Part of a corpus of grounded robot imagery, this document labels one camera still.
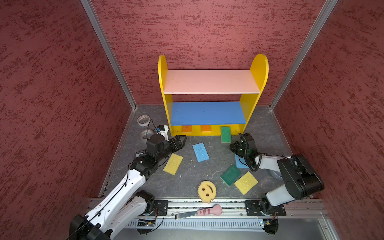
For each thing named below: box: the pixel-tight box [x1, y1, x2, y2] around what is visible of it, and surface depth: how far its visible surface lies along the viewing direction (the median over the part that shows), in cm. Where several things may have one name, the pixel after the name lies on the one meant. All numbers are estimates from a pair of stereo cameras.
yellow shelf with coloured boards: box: [158, 54, 269, 136], surface depth 83 cm
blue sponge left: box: [192, 142, 210, 163], surface depth 96 cm
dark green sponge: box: [220, 165, 241, 187], surface depth 86 cm
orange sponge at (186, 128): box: [181, 125, 192, 133], surface depth 108 cm
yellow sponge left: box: [163, 153, 184, 176], surface depth 90 cm
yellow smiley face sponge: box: [197, 180, 217, 204], surface depth 79 cm
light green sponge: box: [221, 126, 232, 143], surface depth 102 cm
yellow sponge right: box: [234, 171, 259, 196], surface depth 83 cm
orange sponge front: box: [200, 125, 212, 133], surface depth 108 cm
